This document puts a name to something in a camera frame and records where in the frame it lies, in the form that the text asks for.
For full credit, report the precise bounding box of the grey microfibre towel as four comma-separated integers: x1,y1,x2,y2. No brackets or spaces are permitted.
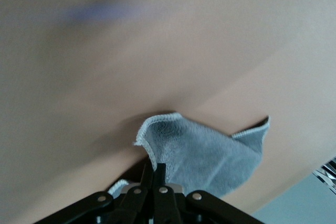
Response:
107,112,271,200

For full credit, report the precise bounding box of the brown table mat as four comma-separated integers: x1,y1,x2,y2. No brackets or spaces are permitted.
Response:
0,0,336,217

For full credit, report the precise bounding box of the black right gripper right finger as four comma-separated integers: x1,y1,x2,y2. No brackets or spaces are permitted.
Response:
153,163,263,224

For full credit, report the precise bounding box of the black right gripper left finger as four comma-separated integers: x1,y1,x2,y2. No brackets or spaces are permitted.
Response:
34,163,154,224

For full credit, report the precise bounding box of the shiny metal frame piece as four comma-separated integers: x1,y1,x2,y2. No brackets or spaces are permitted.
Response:
311,155,336,194

